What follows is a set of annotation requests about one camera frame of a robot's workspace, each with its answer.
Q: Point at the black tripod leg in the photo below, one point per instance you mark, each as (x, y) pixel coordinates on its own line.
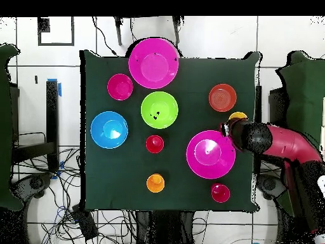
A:
(176, 30)
(118, 33)

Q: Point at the small crimson bowl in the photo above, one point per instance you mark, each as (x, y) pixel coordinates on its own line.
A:
(120, 87)

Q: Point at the large pink bowl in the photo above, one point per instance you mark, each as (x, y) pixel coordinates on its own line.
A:
(153, 63)
(208, 155)

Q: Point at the black power brick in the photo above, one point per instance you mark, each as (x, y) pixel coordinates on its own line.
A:
(85, 223)

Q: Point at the black stand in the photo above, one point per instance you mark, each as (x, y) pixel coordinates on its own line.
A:
(52, 114)
(258, 101)

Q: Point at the red cup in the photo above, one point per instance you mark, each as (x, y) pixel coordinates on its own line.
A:
(154, 144)

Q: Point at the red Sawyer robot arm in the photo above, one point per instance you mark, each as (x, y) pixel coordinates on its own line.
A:
(287, 145)

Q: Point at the dark green table cloth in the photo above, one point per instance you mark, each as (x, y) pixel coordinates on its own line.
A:
(203, 73)

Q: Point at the orange bowl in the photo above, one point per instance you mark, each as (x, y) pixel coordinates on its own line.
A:
(222, 97)

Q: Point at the blue bowl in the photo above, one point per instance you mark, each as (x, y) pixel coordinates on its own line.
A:
(109, 129)

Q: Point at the crimson cup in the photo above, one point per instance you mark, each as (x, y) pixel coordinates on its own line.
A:
(220, 192)

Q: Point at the green bowl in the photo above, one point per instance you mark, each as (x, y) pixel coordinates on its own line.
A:
(159, 108)

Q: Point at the blue tape piece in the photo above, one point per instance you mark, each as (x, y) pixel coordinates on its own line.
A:
(60, 89)

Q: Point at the neighbouring green covered table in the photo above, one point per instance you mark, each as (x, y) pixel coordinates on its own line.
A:
(304, 96)
(5, 127)

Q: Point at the orange cup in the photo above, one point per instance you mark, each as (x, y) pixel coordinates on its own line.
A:
(155, 183)

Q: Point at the yellow cup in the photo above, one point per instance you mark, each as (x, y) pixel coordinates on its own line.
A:
(238, 116)

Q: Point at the black square floor frame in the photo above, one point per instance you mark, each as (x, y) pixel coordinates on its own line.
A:
(43, 25)

